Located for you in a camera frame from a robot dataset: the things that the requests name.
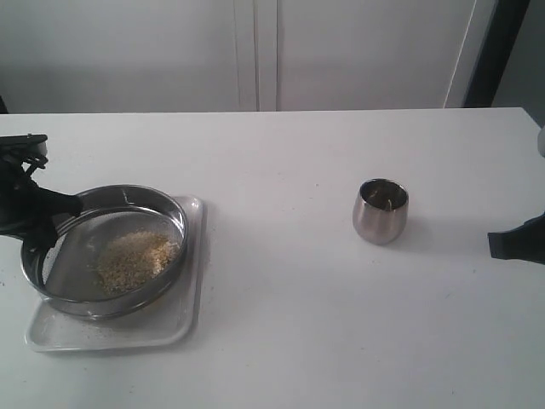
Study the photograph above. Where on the round stainless steel sieve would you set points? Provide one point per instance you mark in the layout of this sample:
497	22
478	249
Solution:
65	276

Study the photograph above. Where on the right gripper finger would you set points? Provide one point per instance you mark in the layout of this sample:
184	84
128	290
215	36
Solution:
525	243

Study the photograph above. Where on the dark door frame post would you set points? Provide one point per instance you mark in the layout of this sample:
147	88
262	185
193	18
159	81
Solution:
501	34

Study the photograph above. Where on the white rectangular plastic tray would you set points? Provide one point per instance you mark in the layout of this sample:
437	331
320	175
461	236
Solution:
161	323

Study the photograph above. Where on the stainless steel cup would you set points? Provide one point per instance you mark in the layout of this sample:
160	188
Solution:
380	211

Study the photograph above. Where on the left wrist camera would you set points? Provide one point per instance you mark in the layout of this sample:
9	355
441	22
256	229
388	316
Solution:
27	144

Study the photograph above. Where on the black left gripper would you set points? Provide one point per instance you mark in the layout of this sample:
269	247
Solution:
20	217

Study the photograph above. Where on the pile of yellow grains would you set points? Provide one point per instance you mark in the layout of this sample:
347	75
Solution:
129	262

